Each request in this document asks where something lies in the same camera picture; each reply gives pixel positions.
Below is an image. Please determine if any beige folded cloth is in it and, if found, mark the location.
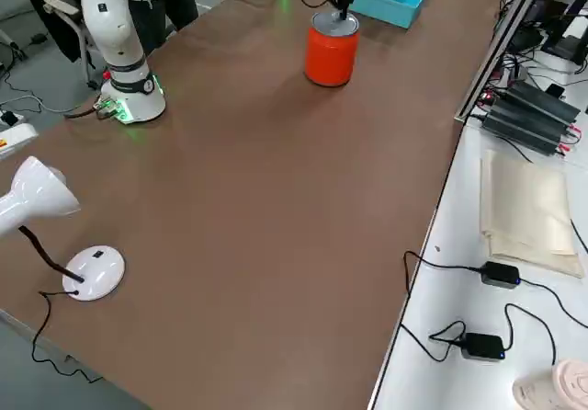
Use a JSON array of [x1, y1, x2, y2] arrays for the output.
[[479, 148, 585, 279]]

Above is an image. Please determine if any black power adapter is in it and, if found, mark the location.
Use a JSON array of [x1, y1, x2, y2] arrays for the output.
[[480, 260, 522, 290], [459, 332, 506, 362]]

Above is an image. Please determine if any black monitor stand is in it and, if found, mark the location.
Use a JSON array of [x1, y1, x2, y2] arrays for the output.
[[539, 0, 588, 66]]

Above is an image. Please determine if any white desk lamp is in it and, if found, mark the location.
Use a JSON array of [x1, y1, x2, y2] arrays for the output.
[[0, 154, 127, 303]]

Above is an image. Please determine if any orange cylindrical bin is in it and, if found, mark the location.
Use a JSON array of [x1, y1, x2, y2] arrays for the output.
[[304, 10, 361, 88]]

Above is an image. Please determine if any black adapter cable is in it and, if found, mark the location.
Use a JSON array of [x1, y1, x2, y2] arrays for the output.
[[402, 250, 484, 297], [398, 320, 466, 363], [517, 279, 588, 329], [503, 302, 558, 366]]

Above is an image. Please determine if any white control box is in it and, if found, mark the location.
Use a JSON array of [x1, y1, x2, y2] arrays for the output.
[[0, 122, 40, 162]]

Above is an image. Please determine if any black power supply unit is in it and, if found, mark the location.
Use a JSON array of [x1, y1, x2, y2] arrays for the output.
[[480, 106, 573, 157], [498, 80, 582, 129]]

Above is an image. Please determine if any blue plastic tray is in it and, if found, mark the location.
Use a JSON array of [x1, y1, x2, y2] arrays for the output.
[[350, 0, 433, 30]]

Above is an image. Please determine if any aluminium camera post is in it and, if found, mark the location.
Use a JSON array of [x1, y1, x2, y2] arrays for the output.
[[453, 0, 555, 124]]

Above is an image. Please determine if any pink round object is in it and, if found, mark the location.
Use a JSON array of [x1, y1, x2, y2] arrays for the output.
[[512, 358, 588, 410]]

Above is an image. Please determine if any grey office chair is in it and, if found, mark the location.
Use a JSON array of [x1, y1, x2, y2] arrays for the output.
[[43, 0, 101, 90]]

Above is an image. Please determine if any black arm base cable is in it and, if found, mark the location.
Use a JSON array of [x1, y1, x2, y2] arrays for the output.
[[62, 105, 100, 120]]

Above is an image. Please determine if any grey round bin lid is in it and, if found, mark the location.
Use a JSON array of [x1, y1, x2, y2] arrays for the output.
[[311, 10, 359, 38]]

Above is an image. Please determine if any black lamp cable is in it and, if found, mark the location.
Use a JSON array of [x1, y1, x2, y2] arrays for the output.
[[30, 290, 106, 384]]

